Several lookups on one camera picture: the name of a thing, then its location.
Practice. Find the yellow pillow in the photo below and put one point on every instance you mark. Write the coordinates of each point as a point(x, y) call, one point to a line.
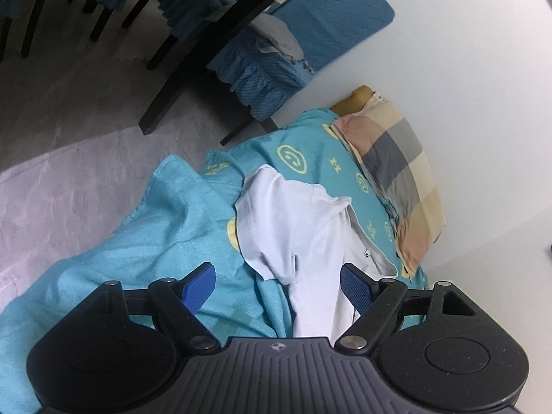
point(351, 101)

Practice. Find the dark dining table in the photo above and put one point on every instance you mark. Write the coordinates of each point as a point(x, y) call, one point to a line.
point(189, 60)

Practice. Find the teal patterned blanket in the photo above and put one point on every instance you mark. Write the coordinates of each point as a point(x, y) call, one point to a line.
point(129, 246)

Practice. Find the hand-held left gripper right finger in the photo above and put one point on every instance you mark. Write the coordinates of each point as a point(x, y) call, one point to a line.
point(356, 287)

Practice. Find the white shirt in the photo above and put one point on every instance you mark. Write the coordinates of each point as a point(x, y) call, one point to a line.
point(293, 224)

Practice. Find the plaid pillow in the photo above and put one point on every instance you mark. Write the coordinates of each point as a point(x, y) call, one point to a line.
point(396, 168)

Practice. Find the white cloth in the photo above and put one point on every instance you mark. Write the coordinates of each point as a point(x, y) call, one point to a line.
point(280, 34)

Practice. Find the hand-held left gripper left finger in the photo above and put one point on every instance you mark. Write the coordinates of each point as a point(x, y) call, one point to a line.
point(199, 287)

